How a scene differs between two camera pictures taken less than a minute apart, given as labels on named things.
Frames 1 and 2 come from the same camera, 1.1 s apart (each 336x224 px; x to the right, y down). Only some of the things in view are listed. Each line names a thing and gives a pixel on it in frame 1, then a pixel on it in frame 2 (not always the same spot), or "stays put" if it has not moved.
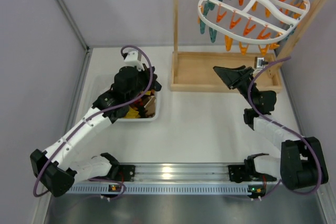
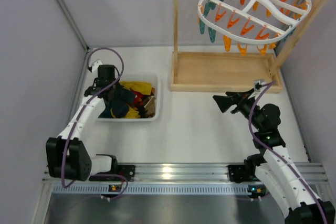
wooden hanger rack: x=194 y=71 stays put
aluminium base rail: x=170 y=180 stays put
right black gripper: x=241 y=77 → x=234 y=102
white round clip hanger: x=256 y=12 stays put
